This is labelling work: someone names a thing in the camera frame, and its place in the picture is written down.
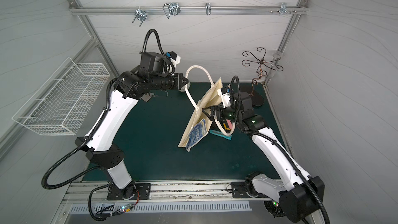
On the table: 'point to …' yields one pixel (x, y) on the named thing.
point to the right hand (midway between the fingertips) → (210, 107)
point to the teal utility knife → (218, 133)
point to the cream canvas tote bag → (203, 93)
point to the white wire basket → (61, 104)
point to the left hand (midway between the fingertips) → (188, 81)
